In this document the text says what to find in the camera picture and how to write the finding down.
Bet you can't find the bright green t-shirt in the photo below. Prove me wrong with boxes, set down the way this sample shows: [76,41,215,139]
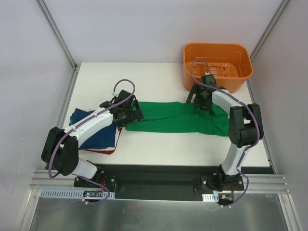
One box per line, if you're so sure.
[126,102,229,137]

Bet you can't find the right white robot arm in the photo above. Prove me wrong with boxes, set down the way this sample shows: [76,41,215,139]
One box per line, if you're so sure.
[186,74,263,192]

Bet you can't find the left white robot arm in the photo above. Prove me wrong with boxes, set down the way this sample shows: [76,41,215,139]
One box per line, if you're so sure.
[41,90,143,187]

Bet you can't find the folded blue t-shirt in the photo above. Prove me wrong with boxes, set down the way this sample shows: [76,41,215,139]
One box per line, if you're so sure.
[69,108,117,151]

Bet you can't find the folded red t-shirt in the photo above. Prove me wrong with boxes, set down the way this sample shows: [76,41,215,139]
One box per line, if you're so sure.
[84,109,123,156]

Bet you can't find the orange plastic basket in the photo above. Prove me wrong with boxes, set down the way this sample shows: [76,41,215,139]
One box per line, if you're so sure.
[183,43,253,93]

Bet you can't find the left green circuit board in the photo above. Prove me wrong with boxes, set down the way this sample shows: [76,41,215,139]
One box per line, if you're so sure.
[83,191,98,198]

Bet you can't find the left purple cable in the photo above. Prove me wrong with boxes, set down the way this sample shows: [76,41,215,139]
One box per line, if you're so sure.
[49,78,137,179]

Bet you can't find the purple cable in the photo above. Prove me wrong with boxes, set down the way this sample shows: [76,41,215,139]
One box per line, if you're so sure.
[190,59,262,174]
[49,78,137,179]

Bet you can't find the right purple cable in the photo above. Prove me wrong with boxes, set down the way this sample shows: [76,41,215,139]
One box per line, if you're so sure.
[190,59,262,174]

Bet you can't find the left aluminium frame post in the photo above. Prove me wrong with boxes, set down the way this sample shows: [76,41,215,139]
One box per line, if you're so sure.
[36,0,81,70]

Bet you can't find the aluminium frame post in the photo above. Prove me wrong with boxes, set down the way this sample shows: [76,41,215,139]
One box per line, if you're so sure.
[250,0,291,61]
[36,0,81,70]

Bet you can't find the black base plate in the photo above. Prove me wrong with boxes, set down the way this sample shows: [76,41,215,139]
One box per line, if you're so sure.
[73,163,245,200]

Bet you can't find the right aluminium frame post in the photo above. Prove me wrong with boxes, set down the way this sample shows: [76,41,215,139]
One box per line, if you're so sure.
[250,0,291,61]

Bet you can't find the right white cable duct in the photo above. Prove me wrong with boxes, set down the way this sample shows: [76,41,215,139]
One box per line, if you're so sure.
[202,193,219,203]

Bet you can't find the white cable duct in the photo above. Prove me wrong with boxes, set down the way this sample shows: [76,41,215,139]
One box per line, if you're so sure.
[202,193,219,203]
[40,189,116,200]

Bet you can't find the front aluminium rail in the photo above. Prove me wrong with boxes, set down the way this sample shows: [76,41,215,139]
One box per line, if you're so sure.
[29,170,291,194]

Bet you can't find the left white cable duct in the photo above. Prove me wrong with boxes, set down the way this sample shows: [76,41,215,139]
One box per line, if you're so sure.
[40,189,116,200]

